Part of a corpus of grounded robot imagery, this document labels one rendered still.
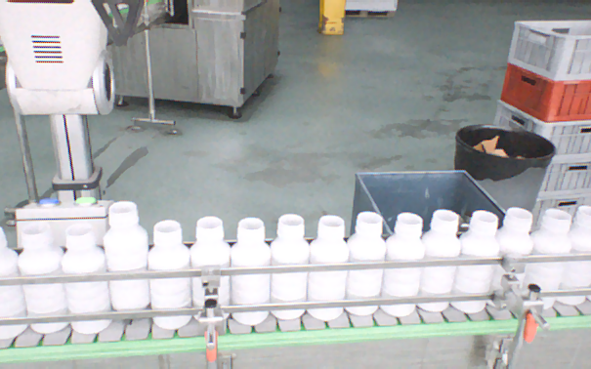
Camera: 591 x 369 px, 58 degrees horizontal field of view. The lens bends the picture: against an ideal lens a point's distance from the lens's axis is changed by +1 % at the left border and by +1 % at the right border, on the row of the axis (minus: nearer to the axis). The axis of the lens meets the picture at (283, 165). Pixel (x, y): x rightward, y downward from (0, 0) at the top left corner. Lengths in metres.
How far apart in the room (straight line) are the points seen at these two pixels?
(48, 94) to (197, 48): 3.21
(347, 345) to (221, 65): 3.75
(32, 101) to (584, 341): 1.21
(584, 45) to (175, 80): 3.05
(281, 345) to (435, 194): 0.84
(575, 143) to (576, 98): 0.26
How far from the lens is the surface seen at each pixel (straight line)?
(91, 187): 1.45
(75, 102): 1.33
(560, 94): 3.03
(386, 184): 1.48
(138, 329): 0.86
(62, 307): 0.86
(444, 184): 1.55
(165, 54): 4.60
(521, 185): 2.65
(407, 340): 0.89
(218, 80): 4.49
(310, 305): 0.82
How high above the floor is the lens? 1.56
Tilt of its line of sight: 25 degrees down
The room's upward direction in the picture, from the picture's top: 2 degrees clockwise
